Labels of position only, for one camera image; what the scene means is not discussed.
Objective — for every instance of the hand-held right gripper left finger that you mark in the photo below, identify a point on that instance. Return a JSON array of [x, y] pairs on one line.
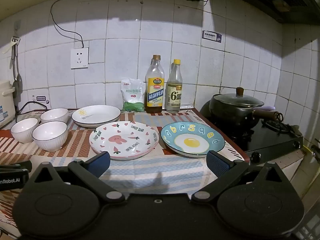
[[100, 161]]

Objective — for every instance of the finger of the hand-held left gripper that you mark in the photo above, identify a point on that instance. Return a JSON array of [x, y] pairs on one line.
[[17, 166]]

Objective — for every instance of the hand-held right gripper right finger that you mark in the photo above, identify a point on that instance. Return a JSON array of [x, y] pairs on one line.
[[217, 162]]

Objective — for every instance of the pink bunny print plate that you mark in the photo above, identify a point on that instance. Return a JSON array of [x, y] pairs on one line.
[[122, 140]]

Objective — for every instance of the blue fried egg plate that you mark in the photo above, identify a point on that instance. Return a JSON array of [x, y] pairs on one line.
[[192, 142]]

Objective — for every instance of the white ribbed bowl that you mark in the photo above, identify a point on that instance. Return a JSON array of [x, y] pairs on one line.
[[24, 130], [50, 136], [54, 116]]

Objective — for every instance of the white sun print plate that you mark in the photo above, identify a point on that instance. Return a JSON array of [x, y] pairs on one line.
[[100, 116]]

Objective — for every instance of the black cooking pot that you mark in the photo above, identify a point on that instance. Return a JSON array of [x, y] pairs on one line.
[[232, 117]]

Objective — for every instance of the striped patchwork tablecloth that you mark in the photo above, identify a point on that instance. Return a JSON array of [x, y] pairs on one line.
[[150, 167]]

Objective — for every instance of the black gas stove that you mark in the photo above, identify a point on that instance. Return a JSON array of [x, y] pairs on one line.
[[270, 140]]

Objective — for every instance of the glass pot lid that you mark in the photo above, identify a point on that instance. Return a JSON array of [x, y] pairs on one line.
[[237, 100]]

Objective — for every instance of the white rice cooker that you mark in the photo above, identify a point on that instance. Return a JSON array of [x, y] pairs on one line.
[[6, 100]]

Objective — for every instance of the white and green salt bag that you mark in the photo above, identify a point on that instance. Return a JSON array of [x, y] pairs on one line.
[[132, 92]]

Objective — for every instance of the yellow cap vinegar bottle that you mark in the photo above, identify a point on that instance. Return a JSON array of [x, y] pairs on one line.
[[174, 92]]

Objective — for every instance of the hanging metal spoon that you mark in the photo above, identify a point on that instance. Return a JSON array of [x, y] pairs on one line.
[[17, 80]]

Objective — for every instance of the yellow label cooking wine bottle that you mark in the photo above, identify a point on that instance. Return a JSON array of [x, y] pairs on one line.
[[155, 90]]

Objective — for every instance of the hanging peeler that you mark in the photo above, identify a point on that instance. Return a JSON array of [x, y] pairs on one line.
[[14, 40]]

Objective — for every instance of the small wall label sticker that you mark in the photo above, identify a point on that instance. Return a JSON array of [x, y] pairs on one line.
[[41, 98]]

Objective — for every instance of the white wall socket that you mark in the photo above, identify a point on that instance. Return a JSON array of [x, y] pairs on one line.
[[79, 58]]

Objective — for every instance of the dark wall sticker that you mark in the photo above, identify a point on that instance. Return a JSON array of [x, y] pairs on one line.
[[212, 36]]

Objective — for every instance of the wall hook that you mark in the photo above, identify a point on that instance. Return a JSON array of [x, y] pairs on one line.
[[17, 25]]

